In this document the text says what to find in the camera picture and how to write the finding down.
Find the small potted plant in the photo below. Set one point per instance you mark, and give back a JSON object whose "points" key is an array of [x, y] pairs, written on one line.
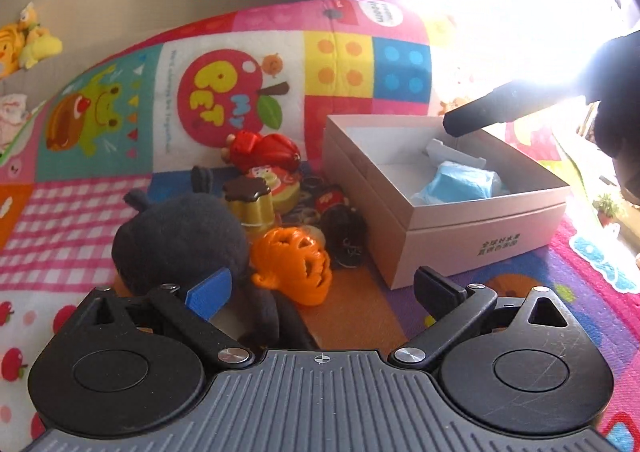
{"points": [[607, 207]]}

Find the yellow plush toy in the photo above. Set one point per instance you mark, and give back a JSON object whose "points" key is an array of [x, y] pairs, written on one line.
{"points": [[42, 44]]}

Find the yellow pink toy camera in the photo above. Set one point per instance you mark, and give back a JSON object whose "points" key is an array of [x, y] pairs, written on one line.
{"points": [[286, 182]]}

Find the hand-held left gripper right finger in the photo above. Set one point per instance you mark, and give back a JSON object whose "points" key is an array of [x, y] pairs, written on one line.
{"points": [[436, 289]]}

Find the pink cardboard box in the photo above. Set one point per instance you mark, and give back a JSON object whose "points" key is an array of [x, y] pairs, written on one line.
{"points": [[450, 242]]}

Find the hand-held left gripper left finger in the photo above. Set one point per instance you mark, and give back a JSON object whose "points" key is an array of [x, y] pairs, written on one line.
{"points": [[210, 292]]}

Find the black plush toy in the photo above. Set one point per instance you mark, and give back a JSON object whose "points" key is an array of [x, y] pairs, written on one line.
{"points": [[175, 237]]}

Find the orange skull toy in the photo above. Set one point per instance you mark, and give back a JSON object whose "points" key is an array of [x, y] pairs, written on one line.
{"points": [[295, 252]]}

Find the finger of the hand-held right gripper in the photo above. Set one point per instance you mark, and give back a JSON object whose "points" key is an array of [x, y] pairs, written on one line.
{"points": [[480, 117]]}

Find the orange striped plush toy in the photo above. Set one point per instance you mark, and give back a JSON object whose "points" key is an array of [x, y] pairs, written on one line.
{"points": [[9, 52]]}

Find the yellow pudding toy brown top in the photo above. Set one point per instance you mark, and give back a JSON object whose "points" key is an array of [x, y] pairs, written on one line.
{"points": [[250, 209]]}

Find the colourful printed play mat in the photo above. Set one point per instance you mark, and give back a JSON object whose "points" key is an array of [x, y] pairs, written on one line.
{"points": [[75, 232]]}

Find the grey sofa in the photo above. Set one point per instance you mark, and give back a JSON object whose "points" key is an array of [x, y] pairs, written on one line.
{"points": [[35, 82]]}

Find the blue tissue packet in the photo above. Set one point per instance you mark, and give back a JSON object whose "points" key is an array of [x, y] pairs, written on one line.
{"points": [[460, 184]]}

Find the white plastic piece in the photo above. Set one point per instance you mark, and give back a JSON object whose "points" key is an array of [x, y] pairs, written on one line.
{"points": [[440, 148]]}

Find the pink white cloth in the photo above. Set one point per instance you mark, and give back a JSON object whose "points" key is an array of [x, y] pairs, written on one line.
{"points": [[11, 117]]}

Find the red daruma doll toy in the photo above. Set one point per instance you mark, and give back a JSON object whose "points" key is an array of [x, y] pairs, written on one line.
{"points": [[270, 149]]}

